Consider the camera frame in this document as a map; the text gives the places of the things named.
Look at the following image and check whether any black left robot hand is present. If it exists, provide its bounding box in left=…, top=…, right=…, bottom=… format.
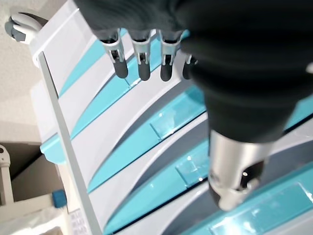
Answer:
left=75, top=0, right=313, bottom=212

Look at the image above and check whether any blue handled white cart drawer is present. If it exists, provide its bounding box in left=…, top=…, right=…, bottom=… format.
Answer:
left=89, top=100, right=313, bottom=235
left=57, top=28, right=191, bottom=141
left=36, top=2, right=128, bottom=97
left=105, top=132, right=313, bottom=235
left=70, top=61, right=208, bottom=194

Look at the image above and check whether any white medical cart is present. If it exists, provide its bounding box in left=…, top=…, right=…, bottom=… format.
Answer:
left=29, top=0, right=313, bottom=235

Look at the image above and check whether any white cart caster wheel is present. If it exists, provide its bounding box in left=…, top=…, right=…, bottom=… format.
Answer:
left=4, top=12, right=41, bottom=45

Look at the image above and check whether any blue bed corner bumper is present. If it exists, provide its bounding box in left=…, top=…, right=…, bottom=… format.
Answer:
left=51, top=189, right=68, bottom=209

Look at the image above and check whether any white hospital bed frame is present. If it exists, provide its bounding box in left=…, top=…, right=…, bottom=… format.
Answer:
left=0, top=144, right=69, bottom=218

